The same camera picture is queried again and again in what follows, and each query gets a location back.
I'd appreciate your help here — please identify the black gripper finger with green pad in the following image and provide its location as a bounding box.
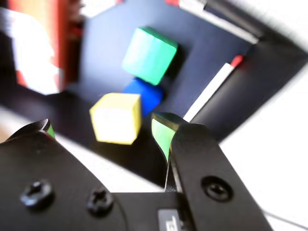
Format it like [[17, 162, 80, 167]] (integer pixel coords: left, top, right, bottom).
[[151, 112, 274, 231], [0, 118, 128, 231]]

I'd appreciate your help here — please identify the blue wooden cube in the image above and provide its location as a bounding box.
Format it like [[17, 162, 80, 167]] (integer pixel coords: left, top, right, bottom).
[[123, 78, 165, 119]]

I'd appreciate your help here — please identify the yellow wooden cube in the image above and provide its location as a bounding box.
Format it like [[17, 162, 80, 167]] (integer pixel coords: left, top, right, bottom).
[[89, 92, 142, 146]]

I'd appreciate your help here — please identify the green wooden cube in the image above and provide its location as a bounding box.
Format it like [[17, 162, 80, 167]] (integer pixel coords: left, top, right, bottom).
[[121, 26, 179, 86]]

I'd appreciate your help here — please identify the black cardboard box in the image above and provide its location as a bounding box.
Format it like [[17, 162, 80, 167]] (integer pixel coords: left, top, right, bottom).
[[0, 0, 308, 193]]

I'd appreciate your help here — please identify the white stick red tip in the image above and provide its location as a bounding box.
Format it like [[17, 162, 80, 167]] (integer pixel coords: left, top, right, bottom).
[[182, 54, 245, 122]]

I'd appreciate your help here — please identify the orange and white carton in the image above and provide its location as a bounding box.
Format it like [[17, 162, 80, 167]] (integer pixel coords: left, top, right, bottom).
[[0, 0, 83, 96]]

